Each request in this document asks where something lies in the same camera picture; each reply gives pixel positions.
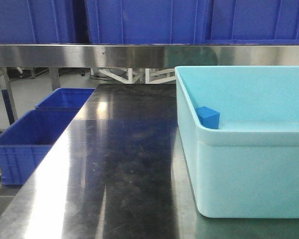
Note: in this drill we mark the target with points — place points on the blue cube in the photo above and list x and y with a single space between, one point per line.
208 117

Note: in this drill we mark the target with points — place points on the stainless steel shelf rack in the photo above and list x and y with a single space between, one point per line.
145 56

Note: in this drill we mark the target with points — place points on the blue floor bin far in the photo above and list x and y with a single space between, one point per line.
65 99

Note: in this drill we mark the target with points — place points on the blue floor bin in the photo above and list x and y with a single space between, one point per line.
65 99
27 141

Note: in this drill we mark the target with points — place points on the blue bin upper middle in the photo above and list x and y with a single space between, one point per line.
145 21

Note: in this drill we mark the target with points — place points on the light cyan plastic tub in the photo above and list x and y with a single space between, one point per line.
249 166

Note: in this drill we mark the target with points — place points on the blue bin upper right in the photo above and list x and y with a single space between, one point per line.
272 22

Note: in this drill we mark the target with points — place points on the blue floor bin near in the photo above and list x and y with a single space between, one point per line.
27 141

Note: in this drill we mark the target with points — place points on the blue bin upper left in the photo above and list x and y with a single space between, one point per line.
37 21

